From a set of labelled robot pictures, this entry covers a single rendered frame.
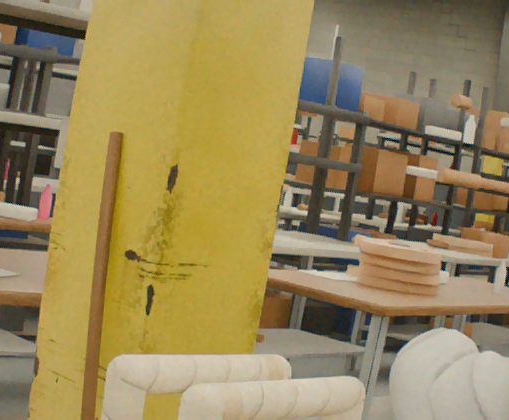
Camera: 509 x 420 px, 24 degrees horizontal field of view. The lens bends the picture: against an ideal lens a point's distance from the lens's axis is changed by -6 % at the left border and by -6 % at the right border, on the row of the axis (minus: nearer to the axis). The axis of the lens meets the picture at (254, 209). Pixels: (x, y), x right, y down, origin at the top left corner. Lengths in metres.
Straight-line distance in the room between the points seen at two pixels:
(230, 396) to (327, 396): 0.11
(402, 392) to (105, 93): 0.98
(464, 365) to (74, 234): 1.01
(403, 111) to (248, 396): 8.16
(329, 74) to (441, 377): 7.20
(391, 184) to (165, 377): 8.14
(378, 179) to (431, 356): 7.72
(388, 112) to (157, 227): 7.15
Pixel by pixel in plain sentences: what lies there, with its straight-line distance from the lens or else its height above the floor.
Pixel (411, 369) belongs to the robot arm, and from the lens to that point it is 1.18.
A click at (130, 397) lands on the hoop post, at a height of 1.18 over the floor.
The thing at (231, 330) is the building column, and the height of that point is 1.07.
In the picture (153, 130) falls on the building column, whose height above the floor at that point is 1.38.
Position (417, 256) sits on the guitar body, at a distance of 4.87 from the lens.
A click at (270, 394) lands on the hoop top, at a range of 0.89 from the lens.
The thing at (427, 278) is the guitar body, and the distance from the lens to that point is 4.93.
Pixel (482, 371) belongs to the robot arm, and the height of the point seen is 1.21.
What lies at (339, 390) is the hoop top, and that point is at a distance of 0.96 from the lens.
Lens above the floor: 1.38
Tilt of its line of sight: 3 degrees down
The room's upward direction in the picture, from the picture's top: 10 degrees clockwise
